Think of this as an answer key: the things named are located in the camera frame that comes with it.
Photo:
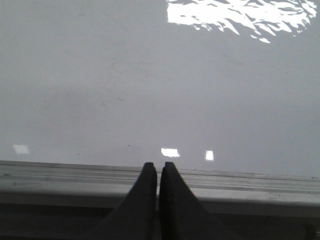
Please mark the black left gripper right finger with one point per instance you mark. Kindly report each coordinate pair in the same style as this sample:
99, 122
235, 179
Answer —
182, 216

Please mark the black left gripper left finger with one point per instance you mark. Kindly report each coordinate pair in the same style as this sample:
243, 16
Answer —
133, 218

